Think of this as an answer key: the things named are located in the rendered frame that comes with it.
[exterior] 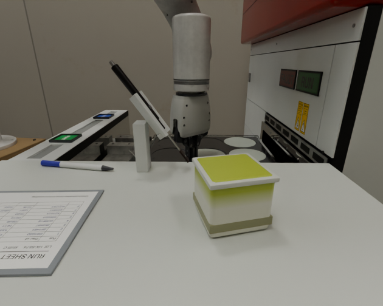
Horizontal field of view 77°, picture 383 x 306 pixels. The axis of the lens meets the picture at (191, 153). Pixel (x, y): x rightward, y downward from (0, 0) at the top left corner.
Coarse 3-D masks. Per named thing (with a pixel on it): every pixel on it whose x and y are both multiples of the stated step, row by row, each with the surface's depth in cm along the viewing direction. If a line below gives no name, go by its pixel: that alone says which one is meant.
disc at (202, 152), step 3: (198, 150) 70; (201, 150) 70; (204, 150) 70; (207, 150) 70; (210, 150) 70; (213, 150) 70; (216, 150) 70; (198, 153) 68; (201, 153) 68; (204, 153) 68; (207, 153) 68; (210, 153) 68; (213, 153) 68; (216, 153) 68; (219, 153) 68; (222, 153) 68; (198, 156) 65; (201, 156) 65; (204, 156) 65; (207, 156) 65
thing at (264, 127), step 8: (264, 128) 83; (272, 128) 77; (264, 136) 87; (272, 136) 75; (280, 136) 69; (264, 144) 83; (280, 144) 67; (288, 144) 62; (272, 152) 76; (288, 152) 62; (296, 152) 57; (280, 160) 70; (296, 160) 57; (304, 160) 52
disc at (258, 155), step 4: (232, 152) 68; (236, 152) 68; (240, 152) 68; (244, 152) 68; (248, 152) 68; (252, 152) 68; (256, 152) 68; (260, 152) 68; (252, 156) 66; (256, 156) 66; (260, 156) 66; (264, 156) 66
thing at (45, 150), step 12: (96, 120) 81; (108, 120) 80; (72, 132) 66; (84, 132) 66; (48, 144) 56; (60, 144) 57; (72, 144) 56; (24, 156) 49; (36, 156) 50; (48, 156) 49; (60, 156) 50
